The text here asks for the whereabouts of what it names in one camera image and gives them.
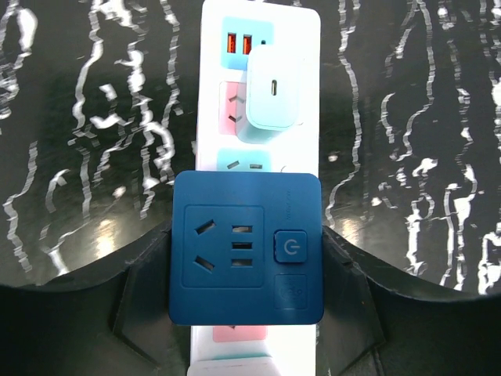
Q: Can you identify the white usb charger plug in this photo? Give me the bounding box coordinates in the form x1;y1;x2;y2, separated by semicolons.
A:
186;356;281;376

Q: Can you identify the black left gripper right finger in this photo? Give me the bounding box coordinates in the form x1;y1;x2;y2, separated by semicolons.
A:
316;227;500;375

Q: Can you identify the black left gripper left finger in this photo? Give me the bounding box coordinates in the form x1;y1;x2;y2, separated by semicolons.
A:
1;222;189;375

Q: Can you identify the white multicolour power strip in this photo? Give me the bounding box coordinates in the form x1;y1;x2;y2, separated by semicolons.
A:
188;1;321;375

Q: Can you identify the blue cube socket adapter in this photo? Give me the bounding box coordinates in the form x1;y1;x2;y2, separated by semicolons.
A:
168;171;324;326

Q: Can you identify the teal charger plug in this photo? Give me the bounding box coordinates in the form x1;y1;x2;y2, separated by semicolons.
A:
236;45;304;144

